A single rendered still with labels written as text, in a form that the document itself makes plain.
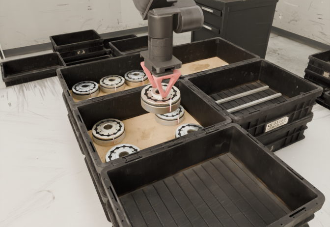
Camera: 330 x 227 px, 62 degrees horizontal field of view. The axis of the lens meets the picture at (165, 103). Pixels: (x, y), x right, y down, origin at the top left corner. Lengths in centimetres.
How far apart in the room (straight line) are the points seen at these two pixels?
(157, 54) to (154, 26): 6
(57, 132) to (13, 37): 290
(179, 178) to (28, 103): 90
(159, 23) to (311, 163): 75
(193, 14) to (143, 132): 43
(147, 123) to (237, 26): 171
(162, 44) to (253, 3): 197
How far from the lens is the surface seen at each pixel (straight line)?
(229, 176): 79
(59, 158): 107
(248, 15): 255
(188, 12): 64
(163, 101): 68
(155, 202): 72
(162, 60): 63
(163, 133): 90
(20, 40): 402
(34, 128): 125
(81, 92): 111
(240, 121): 83
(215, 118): 86
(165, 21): 60
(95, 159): 69
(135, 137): 89
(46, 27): 400
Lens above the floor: 140
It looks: 33 degrees down
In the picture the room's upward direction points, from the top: straight up
